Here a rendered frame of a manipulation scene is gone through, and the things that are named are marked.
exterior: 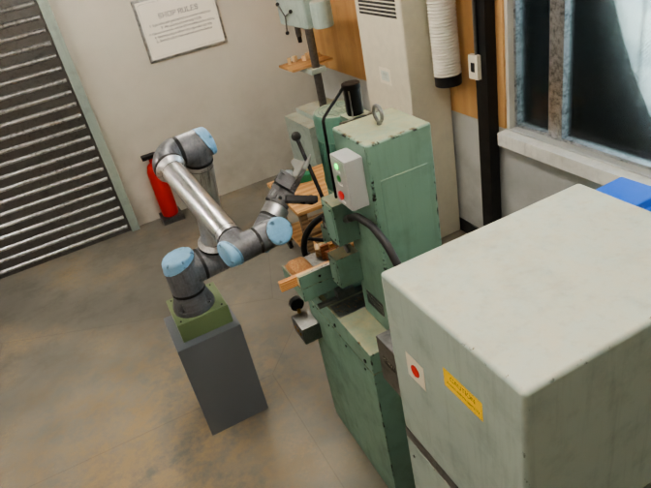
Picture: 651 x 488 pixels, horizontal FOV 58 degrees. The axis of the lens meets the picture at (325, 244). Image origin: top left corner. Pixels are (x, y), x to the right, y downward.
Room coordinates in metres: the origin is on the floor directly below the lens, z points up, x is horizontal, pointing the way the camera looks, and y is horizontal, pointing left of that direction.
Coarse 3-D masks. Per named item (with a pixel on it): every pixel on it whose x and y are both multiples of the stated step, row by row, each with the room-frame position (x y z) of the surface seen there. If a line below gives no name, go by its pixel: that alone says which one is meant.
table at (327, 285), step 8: (312, 256) 2.01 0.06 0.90; (312, 264) 1.94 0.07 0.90; (288, 272) 1.93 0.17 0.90; (328, 280) 1.83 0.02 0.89; (296, 288) 1.85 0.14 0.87; (312, 288) 1.80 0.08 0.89; (320, 288) 1.81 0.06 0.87; (328, 288) 1.83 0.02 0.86; (304, 296) 1.79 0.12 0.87; (312, 296) 1.80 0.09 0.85
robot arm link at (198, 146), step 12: (192, 132) 2.14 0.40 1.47; (204, 132) 2.14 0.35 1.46; (180, 144) 2.08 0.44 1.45; (192, 144) 2.09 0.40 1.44; (204, 144) 2.11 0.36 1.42; (192, 156) 2.08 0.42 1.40; (204, 156) 2.11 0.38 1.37; (192, 168) 2.11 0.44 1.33; (204, 168) 2.12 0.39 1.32; (204, 180) 2.13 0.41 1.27; (216, 192) 2.18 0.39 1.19; (204, 240) 2.23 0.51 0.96; (204, 252) 2.22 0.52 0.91; (216, 252) 2.21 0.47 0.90; (216, 264) 2.22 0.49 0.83
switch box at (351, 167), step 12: (336, 156) 1.58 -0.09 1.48; (348, 156) 1.56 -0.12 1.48; (360, 156) 1.55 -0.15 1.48; (348, 168) 1.53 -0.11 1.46; (360, 168) 1.54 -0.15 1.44; (336, 180) 1.59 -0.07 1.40; (348, 180) 1.53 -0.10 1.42; (360, 180) 1.54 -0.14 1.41; (348, 192) 1.53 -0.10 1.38; (360, 192) 1.54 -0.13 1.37; (348, 204) 1.54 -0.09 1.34; (360, 204) 1.53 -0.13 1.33
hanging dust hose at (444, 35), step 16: (432, 0) 3.20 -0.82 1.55; (448, 0) 3.17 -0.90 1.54; (432, 16) 3.20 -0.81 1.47; (448, 16) 3.18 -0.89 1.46; (432, 32) 3.22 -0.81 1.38; (448, 32) 3.17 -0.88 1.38; (432, 48) 3.22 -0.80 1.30; (448, 48) 3.16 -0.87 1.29; (448, 64) 3.16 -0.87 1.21; (448, 80) 3.16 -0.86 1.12
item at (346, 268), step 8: (352, 248) 1.71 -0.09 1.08; (328, 256) 1.71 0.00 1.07; (336, 256) 1.68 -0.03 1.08; (344, 256) 1.67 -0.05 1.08; (352, 256) 1.68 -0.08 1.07; (336, 264) 1.66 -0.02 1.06; (344, 264) 1.66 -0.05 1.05; (352, 264) 1.67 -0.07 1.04; (360, 264) 1.68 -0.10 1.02; (336, 272) 1.66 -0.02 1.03; (344, 272) 1.66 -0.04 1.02; (352, 272) 1.67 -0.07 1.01; (360, 272) 1.68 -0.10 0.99; (336, 280) 1.68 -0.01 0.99; (344, 280) 1.66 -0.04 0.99; (352, 280) 1.67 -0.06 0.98; (360, 280) 1.68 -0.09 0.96
